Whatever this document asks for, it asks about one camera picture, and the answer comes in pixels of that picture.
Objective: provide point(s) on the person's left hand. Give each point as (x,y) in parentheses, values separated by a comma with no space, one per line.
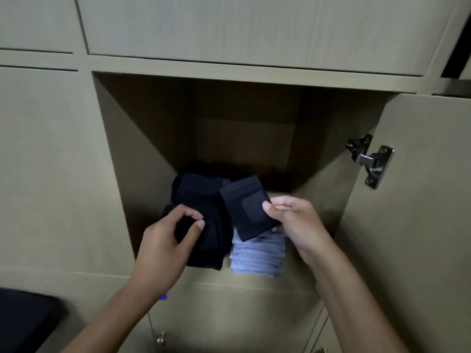
(158,249)

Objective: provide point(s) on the person's right hand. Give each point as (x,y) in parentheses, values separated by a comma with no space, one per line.
(301,224)

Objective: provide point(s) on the person's left thumb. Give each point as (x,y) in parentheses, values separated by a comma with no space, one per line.
(193,235)

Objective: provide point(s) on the person's right thumb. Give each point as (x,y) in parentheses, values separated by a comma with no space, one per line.
(276,213)

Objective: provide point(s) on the stack of dark cloths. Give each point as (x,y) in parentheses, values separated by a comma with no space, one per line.
(206,224)

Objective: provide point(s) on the dark navy cloth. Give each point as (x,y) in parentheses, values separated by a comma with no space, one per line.
(243,209)

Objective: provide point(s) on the person's right forearm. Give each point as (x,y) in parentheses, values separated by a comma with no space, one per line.
(342,301)

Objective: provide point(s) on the person's left forearm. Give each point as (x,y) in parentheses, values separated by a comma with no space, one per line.
(114,319)

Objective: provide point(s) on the stack of light blue cloths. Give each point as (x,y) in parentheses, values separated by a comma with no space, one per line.
(257,257)

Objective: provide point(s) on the metal cabinet hinge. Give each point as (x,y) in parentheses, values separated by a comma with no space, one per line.
(373,161)

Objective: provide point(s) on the open beige cabinet door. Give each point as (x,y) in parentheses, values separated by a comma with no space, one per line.
(412,224)

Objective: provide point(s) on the tall beige cabinet door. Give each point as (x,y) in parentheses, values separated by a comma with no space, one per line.
(51,169)

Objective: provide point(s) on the wide beige cabinet door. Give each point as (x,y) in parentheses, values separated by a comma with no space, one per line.
(257,29)

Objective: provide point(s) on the black cushioned seat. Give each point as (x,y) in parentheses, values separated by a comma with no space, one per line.
(25,319)

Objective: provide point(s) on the small beige cabinet door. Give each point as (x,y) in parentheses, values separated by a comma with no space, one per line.
(35,21)

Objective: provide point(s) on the beige cabinet frame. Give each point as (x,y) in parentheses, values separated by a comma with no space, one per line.
(235,71)

